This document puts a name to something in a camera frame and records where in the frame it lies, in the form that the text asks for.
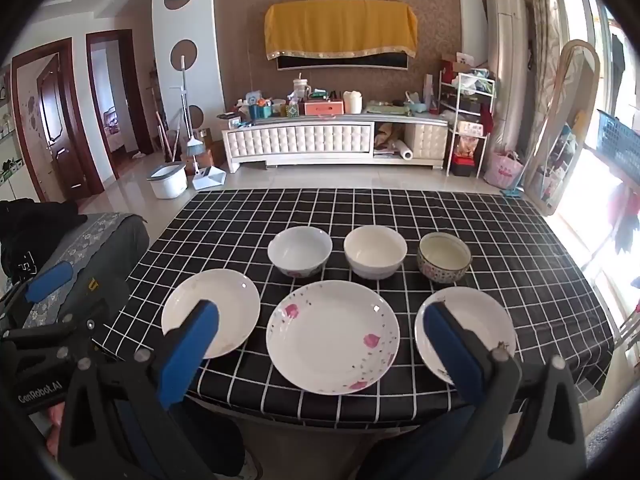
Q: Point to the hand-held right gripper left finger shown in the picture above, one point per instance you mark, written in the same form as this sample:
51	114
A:
192	350

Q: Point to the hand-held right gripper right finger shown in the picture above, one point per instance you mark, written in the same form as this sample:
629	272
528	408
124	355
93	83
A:
450	355

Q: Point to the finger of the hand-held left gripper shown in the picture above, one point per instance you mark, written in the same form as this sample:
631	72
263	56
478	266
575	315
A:
55	332
50	282

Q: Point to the white plate with brown print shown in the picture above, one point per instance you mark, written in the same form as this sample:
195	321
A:
475	310

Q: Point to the small plain white plate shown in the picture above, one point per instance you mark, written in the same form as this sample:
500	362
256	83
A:
225	290

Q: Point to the large pink flower plate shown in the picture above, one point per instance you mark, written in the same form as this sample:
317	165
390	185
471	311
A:
330	340

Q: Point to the plain white bowl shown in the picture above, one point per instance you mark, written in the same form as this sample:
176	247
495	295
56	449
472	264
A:
375	250

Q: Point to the white bowl with pink flower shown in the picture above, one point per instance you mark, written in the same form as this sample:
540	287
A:
300	247

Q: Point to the person's left hand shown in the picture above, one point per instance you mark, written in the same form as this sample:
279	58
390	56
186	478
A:
56	425

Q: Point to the black garment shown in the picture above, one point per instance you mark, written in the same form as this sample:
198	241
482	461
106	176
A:
35	230

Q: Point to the person's left leg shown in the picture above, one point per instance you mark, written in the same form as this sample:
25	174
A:
220	440

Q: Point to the person's leg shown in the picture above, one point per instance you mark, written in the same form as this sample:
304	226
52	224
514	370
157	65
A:
425	452
220	440

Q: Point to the patterned ceramic bowl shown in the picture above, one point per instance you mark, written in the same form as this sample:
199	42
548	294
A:
444	255

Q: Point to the person's right leg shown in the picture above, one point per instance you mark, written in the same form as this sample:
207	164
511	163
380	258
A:
425	452

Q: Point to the white mop bucket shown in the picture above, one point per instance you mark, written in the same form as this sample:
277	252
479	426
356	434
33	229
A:
165	182

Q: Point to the brown wooden door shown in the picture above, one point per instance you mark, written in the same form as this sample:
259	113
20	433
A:
55	125

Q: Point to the white dustpan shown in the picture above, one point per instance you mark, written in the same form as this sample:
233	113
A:
210	177

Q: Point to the black white checked tablecloth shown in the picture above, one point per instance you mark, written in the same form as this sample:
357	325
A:
350	210

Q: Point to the grey textured blanket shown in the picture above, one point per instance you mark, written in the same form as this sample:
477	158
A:
612	430

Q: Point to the pink bag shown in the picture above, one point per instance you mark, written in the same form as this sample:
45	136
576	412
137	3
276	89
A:
502	170

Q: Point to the broom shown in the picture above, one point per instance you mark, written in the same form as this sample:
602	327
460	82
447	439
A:
196	147

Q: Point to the white paper roll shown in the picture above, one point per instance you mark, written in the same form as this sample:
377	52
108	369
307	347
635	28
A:
402	151

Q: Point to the mop with metal pole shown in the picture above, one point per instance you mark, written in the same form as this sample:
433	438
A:
185	95

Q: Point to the white tufted television cabinet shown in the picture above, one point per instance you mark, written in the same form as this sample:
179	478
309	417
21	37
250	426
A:
300	137

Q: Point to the white metal rack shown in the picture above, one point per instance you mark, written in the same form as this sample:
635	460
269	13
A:
467	110

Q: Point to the blue plastic basket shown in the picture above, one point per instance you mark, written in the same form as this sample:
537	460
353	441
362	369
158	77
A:
617	142

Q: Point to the pink storage box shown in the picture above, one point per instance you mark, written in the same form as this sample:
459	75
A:
324	108

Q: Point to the cup with straw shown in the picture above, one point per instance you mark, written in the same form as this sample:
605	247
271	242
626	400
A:
301	89

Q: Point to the standing air conditioner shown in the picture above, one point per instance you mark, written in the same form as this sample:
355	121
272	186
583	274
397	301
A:
505	60

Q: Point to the black television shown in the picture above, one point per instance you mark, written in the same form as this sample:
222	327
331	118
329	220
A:
345	62

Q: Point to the patterned curtain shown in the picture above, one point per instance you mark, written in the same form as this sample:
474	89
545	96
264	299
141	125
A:
545	35

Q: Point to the yellow television cover cloth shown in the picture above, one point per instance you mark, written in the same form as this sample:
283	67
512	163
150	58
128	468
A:
340	27

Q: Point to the wooden frame floor mirror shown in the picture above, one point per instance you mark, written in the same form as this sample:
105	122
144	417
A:
562	125

